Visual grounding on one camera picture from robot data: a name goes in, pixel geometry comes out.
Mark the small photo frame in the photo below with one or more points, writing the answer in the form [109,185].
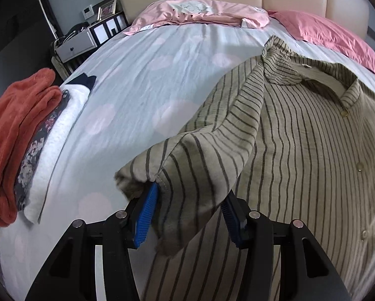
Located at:
[107,9]

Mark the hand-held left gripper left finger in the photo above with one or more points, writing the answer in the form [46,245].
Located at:
[146,216]

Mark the orange fleece garment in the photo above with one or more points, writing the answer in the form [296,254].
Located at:
[11,125]

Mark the white fluffy garment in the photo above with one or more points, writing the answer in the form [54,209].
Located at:
[65,122]

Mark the deep pink pillow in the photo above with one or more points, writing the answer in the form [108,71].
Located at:
[325,31]

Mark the light pink pillow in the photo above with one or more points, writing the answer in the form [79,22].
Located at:
[212,14]

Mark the olive striped button shirt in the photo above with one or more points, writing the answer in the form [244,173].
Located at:
[300,147]

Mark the navy cloth piece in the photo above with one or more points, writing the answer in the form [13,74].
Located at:
[85,80]

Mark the white nightstand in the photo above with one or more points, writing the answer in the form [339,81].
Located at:
[77,45]

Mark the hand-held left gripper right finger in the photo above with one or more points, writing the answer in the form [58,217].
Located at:
[234,222]

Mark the dark floral garment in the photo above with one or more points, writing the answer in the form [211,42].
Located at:
[33,150]

